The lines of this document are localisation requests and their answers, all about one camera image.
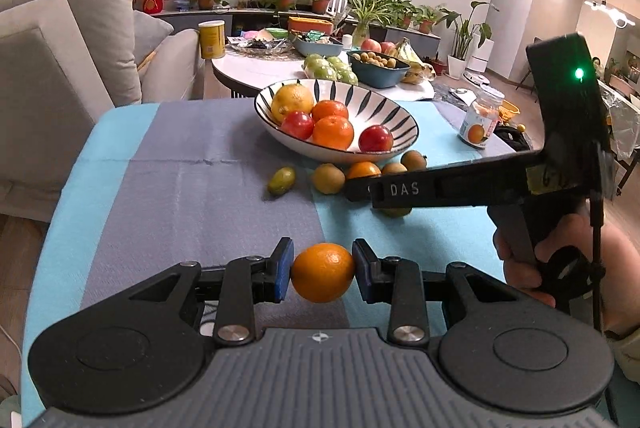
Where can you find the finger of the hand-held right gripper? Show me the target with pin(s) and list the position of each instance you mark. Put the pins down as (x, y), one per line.
(400, 192)

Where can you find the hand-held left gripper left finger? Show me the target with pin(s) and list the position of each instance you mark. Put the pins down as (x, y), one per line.
(282, 270)

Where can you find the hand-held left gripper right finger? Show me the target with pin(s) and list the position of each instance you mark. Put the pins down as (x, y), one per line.
(362, 270)

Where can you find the orange mandarin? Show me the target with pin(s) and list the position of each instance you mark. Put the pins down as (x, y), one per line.
(333, 133)
(330, 109)
(322, 273)

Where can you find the small orange citrus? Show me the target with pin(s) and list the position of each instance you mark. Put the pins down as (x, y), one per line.
(364, 170)

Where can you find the red apple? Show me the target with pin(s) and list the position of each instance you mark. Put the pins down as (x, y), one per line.
(370, 45)
(387, 47)
(376, 138)
(297, 125)

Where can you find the striped white ceramic bowl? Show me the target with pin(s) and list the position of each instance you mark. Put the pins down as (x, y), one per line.
(385, 112)

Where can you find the yellow lemon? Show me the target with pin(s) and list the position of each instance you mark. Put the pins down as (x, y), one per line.
(290, 100)

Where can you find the pile of small tan fruits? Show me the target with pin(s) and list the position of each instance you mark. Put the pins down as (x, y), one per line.
(377, 59)

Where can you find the person's right hand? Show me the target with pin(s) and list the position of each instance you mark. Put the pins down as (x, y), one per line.
(620, 268)

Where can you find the small green oval fruit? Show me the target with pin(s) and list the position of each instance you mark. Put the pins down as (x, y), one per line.
(281, 180)
(396, 212)

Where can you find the small brown fruit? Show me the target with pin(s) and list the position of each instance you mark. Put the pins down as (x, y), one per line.
(328, 178)
(394, 167)
(414, 159)

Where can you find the orange plastic basket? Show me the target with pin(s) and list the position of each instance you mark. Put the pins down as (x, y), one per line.
(509, 110)

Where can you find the black cloth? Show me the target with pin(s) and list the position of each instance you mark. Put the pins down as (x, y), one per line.
(510, 137)

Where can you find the dining table with clear cover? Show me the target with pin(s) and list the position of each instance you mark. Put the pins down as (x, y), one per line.
(625, 132)

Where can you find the clear jar with orange label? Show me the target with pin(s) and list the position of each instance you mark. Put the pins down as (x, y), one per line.
(475, 127)

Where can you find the white robot vacuum dock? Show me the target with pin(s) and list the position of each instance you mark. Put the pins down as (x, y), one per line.
(480, 57)

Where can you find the dark blue bowl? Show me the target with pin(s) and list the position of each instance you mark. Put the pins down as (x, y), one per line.
(380, 76)

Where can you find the tall plant in white pot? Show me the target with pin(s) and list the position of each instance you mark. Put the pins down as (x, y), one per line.
(457, 62)

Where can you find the small plant in red pot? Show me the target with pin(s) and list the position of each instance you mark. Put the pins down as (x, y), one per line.
(439, 66)

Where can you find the bunch of bananas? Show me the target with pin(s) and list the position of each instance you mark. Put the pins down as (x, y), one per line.
(412, 60)

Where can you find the cluster of green apples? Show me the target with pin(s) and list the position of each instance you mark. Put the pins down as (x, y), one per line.
(327, 68)

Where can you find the small white bottle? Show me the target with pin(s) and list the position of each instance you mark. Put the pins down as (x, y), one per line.
(347, 41)

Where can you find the teal tray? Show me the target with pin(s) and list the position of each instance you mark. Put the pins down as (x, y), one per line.
(320, 47)

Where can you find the spider plant in glass vase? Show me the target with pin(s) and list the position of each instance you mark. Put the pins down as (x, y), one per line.
(370, 15)

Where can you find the white oval coffee table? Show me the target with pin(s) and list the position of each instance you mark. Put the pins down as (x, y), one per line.
(260, 67)

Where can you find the orange box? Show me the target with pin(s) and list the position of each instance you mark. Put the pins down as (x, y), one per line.
(310, 25)

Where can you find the white picket planter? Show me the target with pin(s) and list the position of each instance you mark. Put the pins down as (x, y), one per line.
(337, 6)

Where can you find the green bowl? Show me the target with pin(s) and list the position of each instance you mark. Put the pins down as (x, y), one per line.
(275, 32)

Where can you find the glass plate of snacks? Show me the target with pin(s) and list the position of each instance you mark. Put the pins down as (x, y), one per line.
(260, 45)

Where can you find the yellow can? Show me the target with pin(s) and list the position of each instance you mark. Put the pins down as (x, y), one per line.
(212, 40)

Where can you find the grey television cabinet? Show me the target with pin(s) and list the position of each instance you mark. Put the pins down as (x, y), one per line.
(185, 18)

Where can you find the grey cushion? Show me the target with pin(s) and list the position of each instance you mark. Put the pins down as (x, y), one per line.
(150, 32)

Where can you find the beige sofa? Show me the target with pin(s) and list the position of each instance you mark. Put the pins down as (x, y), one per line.
(50, 82)

